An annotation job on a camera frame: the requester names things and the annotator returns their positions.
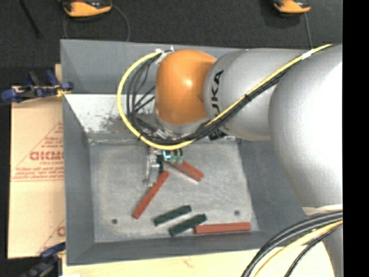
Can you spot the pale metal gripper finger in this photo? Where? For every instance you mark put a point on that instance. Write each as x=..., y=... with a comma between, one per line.
x=149, y=170
x=156, y=172

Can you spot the red-brown flat block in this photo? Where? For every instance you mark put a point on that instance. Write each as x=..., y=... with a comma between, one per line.
x=222, y=228
x=150, y=196
x=191, y=170

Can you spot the grey metal bin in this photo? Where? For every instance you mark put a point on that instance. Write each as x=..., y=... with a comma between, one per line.
x=115, y=183

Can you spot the dark green flat block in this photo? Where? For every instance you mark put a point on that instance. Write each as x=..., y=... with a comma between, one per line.
x=172, y=215
x=187, y=224

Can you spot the brown cardboard board red print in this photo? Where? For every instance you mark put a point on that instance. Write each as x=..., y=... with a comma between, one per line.
x=34, y=200

